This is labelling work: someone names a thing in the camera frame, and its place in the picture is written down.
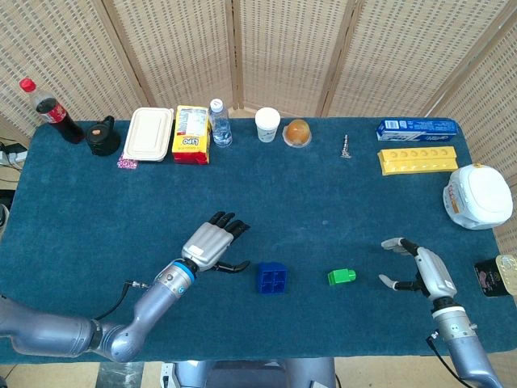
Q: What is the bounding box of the white round container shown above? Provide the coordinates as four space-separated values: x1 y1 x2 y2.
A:
443 163 514 230

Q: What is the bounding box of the clear water bottle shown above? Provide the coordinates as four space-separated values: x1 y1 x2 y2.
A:
208 98 233 149

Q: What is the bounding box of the black round jar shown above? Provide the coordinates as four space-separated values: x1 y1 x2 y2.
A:
86 115 122 157

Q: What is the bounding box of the blue carpet table cover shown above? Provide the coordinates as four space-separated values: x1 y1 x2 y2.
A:
0 116 517 365

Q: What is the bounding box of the white power strip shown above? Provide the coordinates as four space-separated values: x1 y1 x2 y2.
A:
0 143 28 165

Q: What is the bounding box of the grey robot torso base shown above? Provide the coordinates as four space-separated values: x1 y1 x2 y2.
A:
161 357 338 388

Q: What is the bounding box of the dark packet at edge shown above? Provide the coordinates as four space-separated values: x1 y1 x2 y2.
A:
473 254 517 299

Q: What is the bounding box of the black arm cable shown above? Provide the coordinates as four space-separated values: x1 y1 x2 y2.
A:
427 331 465 381
95 280 151 320

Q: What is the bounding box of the cola bottle red cap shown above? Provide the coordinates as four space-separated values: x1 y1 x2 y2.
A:
19 78 85 145

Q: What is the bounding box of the beige lidded lunch box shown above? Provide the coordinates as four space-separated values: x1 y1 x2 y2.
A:
122 107 175 163

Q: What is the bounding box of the woven bamboo folding screen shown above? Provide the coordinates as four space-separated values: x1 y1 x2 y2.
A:
0 0 517 255

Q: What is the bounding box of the blue white toothpaste box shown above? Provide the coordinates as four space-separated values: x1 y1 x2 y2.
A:
376 117 460 142

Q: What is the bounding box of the yellow plastic holder tray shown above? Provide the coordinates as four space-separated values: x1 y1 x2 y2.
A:
377 145 460 176

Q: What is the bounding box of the orange jelly cup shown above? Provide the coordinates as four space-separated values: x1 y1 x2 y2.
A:
282 119 314 149

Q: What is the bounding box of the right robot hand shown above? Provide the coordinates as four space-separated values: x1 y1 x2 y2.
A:
378 237 458 302

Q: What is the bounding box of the green toy block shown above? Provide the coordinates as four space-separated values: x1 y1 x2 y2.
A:
327 268 357 287

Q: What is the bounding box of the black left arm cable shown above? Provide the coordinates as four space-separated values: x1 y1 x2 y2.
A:
95 280 151 320

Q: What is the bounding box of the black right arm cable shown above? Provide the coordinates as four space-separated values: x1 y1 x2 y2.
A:
427 331 465 381

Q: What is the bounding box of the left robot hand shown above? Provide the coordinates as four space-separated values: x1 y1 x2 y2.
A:
180 210 251 272

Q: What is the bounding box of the pink patterned small packet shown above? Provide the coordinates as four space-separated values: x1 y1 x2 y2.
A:
116 153 140 171

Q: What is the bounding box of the blue toy block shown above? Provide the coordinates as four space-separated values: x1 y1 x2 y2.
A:
255 261 289 295

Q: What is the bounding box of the white paper cup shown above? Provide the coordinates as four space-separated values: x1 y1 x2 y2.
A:
254 107 281 143

